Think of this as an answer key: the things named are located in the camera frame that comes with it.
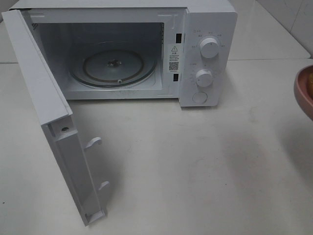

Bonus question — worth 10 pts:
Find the round white door button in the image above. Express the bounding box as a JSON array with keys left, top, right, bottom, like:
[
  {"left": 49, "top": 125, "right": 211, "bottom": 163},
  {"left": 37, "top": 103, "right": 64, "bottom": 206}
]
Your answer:
[{"left": 192, "top": 92, "right": 207, "bottom": 104}]

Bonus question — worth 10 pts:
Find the white timer knob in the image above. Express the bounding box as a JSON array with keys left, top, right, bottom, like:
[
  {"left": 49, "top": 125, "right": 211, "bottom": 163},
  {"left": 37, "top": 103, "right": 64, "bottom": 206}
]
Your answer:
[{"left": 196, "top": 70, "right": 213, "bottom": 87}]

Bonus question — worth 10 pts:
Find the white microwave door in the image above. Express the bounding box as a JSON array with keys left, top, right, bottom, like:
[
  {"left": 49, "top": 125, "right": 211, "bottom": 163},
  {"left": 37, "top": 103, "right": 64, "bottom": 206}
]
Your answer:
[{"left": 2, "top": 10, "right": 105, "bottom": 225}]

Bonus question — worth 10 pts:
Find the pink round plate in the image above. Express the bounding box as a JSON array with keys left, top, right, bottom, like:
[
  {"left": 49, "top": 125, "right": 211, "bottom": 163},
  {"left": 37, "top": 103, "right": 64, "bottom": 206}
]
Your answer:
[{"left": 293, "top": 65, "right": 313, "bottom": 120}]

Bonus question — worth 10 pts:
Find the toy hamburger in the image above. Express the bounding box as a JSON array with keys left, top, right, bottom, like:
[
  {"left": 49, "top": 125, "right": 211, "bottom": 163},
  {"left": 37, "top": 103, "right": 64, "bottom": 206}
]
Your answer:
[{"left": 306, "top": 73, "right": 313, "bottom": 97}]

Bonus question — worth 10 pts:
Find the glass microwave turntable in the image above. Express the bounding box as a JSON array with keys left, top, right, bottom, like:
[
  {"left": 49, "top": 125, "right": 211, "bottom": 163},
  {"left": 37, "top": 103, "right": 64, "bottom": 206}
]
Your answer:
[{"left": 69, "top": 41, "right": 161, "bottom": 88}]

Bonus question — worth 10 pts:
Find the white microwave oven body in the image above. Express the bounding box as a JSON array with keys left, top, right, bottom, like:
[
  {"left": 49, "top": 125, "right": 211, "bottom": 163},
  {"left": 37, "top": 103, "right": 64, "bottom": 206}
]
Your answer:
[{"left": 7, "top": 0, "right": 237, "bottom": 107}]

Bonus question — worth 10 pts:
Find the upper white power knob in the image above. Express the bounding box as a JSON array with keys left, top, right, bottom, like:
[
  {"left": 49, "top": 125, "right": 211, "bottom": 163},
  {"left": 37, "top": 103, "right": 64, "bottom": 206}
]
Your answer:
[{"left": 199, "top": 36, "right": 220, "bottom": 59}]

